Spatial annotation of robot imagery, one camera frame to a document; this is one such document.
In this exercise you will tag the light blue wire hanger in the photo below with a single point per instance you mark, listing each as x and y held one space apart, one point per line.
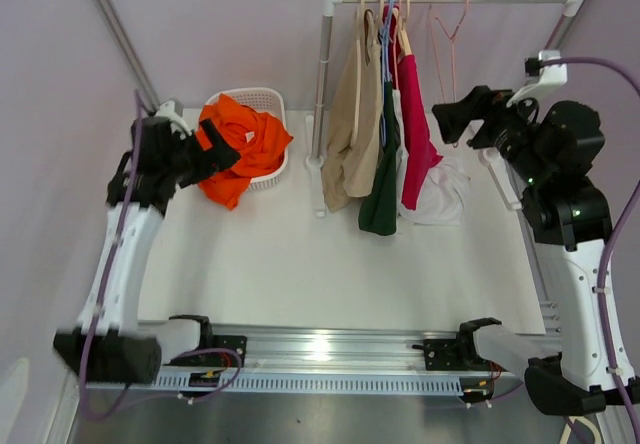
384 36

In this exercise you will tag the beige t shirt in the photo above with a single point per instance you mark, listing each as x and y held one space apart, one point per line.
348 171

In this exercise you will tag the wooden hanger on magenta shirt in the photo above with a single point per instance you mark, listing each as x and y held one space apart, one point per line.
404 24

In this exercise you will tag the magenta t shirt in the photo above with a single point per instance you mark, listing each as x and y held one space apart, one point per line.
422 155

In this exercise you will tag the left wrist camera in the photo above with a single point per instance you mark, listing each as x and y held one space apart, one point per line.
173 111

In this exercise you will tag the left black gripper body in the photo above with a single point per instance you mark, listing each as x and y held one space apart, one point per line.
186 162

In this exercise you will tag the white garment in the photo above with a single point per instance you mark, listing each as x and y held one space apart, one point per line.
445 191

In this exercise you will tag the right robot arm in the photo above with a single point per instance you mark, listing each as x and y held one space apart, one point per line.
571 223

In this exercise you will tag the clothes rack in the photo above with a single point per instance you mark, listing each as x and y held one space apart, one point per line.
315 121

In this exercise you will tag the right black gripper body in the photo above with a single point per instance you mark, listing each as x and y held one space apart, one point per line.
508 129

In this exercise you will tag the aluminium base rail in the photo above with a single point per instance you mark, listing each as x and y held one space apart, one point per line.
345 361

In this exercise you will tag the orange garment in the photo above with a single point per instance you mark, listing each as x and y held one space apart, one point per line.
252 121

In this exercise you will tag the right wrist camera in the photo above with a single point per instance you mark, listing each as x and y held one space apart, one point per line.
544 75

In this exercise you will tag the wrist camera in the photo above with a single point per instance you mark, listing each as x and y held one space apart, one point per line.
544 75
173 111

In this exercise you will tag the dark green garment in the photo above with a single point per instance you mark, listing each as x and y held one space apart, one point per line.
378 212

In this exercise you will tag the beige shirt wooden hanger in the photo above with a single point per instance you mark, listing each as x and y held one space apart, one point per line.
380 14

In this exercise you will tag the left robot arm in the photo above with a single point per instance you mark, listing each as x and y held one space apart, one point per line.
125 254

